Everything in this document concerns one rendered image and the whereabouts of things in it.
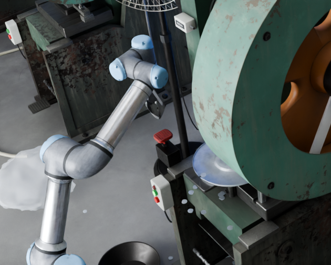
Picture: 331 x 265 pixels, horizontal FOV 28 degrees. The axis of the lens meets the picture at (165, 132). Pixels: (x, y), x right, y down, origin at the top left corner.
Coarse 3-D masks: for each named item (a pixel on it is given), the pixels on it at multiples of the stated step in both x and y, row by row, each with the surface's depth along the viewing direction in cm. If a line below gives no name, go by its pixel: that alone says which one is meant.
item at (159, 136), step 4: (160, 132) 268; (164, 132) 267; (168, 132) 267; (156, 136) 266; (160, 136) 266; (164, 136) 266; (168, 136) 265; (172, 136) 266; (156, 140) 266; (160, 140) 264; (164, 140) 264
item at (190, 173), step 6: (192, 168) 245; (186, 174) 243; (192, 174) 242; (192, 180) 240; (198, 180) 239; (198, 186) 237; (204, 186) 237; (210, 186) 236; (216, 186) 237; (204, 192) 236; (228, 192) 247; (234, 192) 247
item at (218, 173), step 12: (204, 144) 254; (204, 156) 249; (216, 156) 247; (204, 168) 244; (216, 168) 243; (228, 168) 241; (204, 180) 238; (216, 180) 238; (228, 180) 237; (240, 180) 236
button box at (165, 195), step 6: (156, 180) 266; (162, 180) 265; (156, 186) 264; (162, 186) 263; (168, 186) 264; (162, 192) 264; (168, 192) 266; (162, 198) 265; (168, 198) 267; (162, 204) 268; (168, 204) 269
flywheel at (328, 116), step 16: (320, 32) 178; (304, 48) 178; (320, 48) 181; (304, 64) 181; (320, 64) 181; (288, 80) 180; (304, 80) 184; (320, 80) 182; (288, 96) 188; (304, 96) 187; (320, 96) 191; (288, 112) 187; (304, 112) 190; (320, 112) 195; (288, 128) 190; (304, 128) 194; (320, 128) 190; (304, 144) 198; (320, 144) 193
